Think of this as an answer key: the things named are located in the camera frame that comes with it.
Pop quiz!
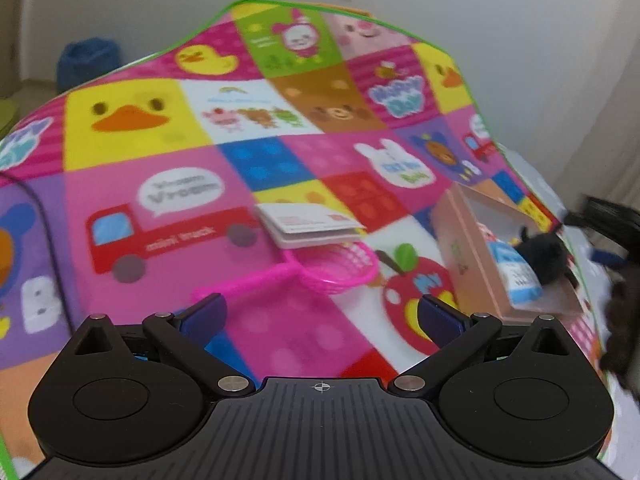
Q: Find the colourful cartoon play mat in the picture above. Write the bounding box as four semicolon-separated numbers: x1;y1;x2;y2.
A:
0;0;609;480

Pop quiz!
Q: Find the blue white milk carton toy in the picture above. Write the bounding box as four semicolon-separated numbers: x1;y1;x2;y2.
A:
487;240;542;309

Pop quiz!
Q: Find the green floor cushion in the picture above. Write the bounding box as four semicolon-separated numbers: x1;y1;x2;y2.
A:
0;99;20;138

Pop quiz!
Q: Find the pink plastic toy net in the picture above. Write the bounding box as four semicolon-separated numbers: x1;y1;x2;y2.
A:
192;242;380;301

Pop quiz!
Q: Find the pink cardboard box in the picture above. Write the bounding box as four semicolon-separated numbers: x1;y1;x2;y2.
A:
431;183;587;324

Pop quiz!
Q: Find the white card booklet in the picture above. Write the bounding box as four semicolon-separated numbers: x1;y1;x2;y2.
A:
256;203;364;249

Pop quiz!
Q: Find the black plush toy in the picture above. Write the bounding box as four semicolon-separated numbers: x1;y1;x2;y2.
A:
514;224;578;288

